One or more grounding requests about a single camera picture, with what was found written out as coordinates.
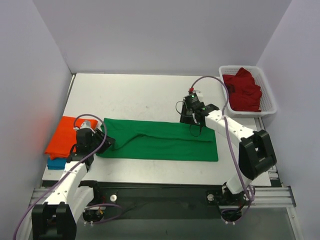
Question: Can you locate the green t-shirt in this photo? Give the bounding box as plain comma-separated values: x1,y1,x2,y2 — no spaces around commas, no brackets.
99,118,219,162

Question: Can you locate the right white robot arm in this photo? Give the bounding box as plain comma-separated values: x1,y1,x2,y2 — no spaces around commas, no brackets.
182,93,277,204

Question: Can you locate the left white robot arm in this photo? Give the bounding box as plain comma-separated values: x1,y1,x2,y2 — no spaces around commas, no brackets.
31,127,116,240

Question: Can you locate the folded orange t-shirt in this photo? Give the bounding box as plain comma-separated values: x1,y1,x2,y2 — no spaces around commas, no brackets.
44,115,99,160

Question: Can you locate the folded blue t-shirt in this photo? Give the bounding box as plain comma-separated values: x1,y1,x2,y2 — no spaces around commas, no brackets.
47,158,67,170

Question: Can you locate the dark red t-shirt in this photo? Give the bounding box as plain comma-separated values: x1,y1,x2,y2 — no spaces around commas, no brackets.
222,67,262,112

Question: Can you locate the white plastic basket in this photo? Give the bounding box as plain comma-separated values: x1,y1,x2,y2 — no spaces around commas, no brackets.
218,65,277,118

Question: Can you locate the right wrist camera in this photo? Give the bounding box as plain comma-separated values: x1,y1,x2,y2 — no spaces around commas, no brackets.
184,91,203,106

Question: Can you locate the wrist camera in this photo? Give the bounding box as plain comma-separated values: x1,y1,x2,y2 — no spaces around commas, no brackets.
80,120,92,129
184,91,203,106

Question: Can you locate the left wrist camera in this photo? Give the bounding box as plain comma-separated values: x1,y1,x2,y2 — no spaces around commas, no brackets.
80,120,92,129

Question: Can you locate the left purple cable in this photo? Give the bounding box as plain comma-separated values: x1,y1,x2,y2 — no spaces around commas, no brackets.
11,113,123,240

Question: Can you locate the purple cable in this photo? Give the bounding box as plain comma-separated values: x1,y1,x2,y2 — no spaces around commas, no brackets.
11,113,123,240
188,76,256,223

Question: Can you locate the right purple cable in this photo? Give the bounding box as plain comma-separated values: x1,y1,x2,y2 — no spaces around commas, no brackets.
188,76,256,223

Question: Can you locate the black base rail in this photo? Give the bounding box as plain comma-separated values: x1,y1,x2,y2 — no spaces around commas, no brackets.
81,180,250,224

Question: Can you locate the aluminium frame rail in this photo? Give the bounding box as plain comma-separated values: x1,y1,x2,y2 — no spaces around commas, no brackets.
28,117,297,210

